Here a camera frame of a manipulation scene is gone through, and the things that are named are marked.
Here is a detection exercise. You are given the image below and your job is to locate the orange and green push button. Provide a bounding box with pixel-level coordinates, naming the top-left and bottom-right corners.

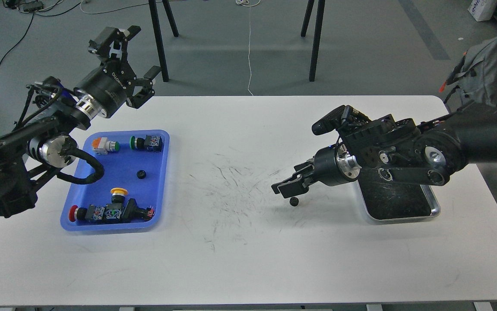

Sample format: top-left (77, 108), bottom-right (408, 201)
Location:
top-left (91, 136), bottom-right (120, 155)

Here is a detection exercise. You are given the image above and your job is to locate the white bag top right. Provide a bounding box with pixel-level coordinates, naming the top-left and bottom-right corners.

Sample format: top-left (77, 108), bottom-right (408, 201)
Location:
top-left (467, 0), bottom-right (497, 22)

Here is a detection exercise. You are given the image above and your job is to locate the silver metal tray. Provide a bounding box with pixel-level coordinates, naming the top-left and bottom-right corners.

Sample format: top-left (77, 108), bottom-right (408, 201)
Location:
top-left (358, 178), bottom-right (440, 222)

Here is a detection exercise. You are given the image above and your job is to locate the red mushroom push button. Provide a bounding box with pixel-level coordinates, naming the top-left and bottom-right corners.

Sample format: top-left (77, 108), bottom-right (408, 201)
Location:
top-left (67, 204), bottom-right (105, 224)

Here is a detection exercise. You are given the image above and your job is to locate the black robot arm, image right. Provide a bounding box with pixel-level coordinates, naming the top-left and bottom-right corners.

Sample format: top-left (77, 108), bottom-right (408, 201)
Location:
top-left (271, 104), bottom-right (497, 199)

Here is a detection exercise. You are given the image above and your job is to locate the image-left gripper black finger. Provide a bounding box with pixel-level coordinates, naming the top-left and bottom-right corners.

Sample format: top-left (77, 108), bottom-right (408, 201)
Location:
top-left (126, 66), bottom-right (161, 109)

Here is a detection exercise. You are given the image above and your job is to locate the black cable on floor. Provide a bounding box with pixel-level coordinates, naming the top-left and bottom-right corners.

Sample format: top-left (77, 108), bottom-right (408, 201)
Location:
top-left (0, 0), bottom-right (80, 105)

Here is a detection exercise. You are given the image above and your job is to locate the black cylindrical gripper body, image left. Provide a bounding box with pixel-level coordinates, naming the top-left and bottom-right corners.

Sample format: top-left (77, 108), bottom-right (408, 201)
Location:
top-left (74, 61), bottom-right (136, 118)

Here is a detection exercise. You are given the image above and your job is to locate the small black gear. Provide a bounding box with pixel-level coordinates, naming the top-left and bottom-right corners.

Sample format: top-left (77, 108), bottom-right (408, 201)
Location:
top-left (288, 197), bottom-right (299, 207)
top-left (136, 170), bottom-right (146, 180)

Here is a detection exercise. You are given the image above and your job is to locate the black gripper finger with white pad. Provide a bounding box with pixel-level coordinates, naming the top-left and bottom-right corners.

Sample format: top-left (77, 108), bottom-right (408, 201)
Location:
top-left (88, 25), bottom-right (141, 64)

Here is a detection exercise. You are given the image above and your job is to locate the blue plastic tray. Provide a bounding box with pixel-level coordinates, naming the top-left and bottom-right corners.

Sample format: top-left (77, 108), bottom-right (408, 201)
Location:
top-left (60, 130), bottom-right (170, 232)

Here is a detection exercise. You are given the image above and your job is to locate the black table leg right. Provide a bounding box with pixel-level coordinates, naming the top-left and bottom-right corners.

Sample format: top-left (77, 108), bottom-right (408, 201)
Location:
top-left (300, 0), bottom-right (326, 82)

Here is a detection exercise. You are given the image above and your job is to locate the black table leg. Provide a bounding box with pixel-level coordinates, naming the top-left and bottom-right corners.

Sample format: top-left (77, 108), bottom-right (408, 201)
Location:
top-left (300, 0), bottom-right (326, 82)
top-left (147, 0), bottom-right (179, 83)

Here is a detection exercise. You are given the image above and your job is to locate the black cylindrical gripper body, image right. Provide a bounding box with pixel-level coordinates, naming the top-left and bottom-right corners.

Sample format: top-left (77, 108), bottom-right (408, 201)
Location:
top-left (313, 144), bottom-right (361, 187)

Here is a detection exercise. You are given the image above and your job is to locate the black switch with red terminals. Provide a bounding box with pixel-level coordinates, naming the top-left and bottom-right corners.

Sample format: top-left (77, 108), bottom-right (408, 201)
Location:
top-left (103, 197), bottom-right (155, 224)

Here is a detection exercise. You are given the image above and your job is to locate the green push button black body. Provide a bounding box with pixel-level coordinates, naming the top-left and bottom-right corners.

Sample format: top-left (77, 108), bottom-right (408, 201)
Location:
top-left (130, 135), bottom-right (164, 153)

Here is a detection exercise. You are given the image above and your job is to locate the black table leg left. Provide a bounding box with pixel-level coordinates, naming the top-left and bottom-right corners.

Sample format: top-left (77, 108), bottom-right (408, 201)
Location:
top-left (147, 0), bottom-right (179, 83)

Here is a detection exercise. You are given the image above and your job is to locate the white cable on floor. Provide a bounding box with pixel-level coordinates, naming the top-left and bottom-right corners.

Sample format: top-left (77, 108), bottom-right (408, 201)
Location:
top-left (235, 0), bottom-right (261, 96)

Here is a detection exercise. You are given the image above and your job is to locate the yellow mushroom push button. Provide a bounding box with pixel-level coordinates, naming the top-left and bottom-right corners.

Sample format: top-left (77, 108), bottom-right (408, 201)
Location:
top-left (110, 187), bottom-right (128, 205)

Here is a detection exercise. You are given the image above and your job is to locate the grey backpack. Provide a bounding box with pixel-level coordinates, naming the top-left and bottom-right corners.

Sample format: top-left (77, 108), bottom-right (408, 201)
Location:
top-left (439, 37), bottom-right (497, 108)

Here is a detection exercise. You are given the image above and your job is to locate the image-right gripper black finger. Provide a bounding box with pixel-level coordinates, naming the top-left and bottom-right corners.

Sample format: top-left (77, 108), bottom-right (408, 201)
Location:
top-left (271, 171), bottom-right (317, 198)
top-left (294, 158), bottom-right (315, 175)

